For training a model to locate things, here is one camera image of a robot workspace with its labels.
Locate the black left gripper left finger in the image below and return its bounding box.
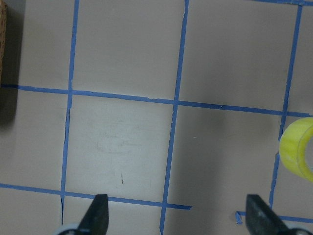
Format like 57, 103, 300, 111
77, 194, 109, 235

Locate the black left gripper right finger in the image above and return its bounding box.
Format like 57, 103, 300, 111
246, 194, 289, 235

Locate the yellow tape roll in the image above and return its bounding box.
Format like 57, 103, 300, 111
279, 117, 313, 182

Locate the brown cork block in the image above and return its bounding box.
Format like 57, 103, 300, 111
0, 0, 7, 80

